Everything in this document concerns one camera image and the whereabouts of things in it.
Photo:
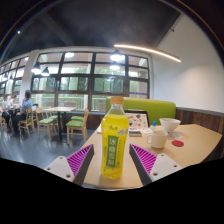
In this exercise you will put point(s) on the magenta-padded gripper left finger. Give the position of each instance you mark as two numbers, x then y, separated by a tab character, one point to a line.
60	166

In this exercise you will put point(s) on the yellow drink bottle green label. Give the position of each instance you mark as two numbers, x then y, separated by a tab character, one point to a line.
114	146

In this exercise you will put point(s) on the flat round red coaster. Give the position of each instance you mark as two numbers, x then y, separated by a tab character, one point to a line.
177	143

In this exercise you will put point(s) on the long curved ceiling light strip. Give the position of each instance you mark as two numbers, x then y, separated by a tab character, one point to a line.
146	50

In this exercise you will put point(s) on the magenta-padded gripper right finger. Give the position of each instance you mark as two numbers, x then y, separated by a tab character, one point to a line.
161	166

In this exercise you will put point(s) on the group of wooden green-seat chairs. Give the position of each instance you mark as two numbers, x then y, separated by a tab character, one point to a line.
76	124

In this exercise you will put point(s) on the green upholstered bench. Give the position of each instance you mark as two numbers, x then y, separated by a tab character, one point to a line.
160	110

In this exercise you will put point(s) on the person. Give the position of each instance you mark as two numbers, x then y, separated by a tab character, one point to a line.
13	100
5	106
24	110

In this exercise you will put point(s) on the white bowl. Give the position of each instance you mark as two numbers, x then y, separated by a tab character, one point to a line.
170	124

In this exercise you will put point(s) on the small blue-capped tube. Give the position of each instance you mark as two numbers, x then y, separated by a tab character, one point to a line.
154	125

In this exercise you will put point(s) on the small dark box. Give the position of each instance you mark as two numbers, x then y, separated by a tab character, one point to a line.
135	133

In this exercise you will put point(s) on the white mug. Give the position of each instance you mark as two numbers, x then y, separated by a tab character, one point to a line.
157	139

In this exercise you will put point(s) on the group of pendant ceiling lamps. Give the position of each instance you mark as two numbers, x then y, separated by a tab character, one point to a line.
117	56

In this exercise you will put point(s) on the large dark-framed window front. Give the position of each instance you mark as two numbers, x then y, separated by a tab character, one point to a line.
80	83

